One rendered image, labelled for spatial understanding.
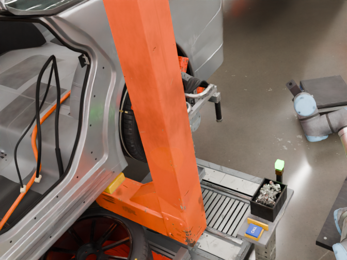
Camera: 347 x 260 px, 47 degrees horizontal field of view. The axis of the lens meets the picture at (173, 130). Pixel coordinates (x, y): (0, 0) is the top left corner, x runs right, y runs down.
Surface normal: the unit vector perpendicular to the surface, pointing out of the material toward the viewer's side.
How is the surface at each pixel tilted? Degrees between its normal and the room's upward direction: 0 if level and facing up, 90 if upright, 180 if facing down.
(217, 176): 0
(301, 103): 57
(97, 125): 90
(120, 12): 90
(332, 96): 0
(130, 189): 0
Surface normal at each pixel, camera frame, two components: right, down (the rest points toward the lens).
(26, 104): -0.22, -0.70
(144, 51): -0.54, 0.59
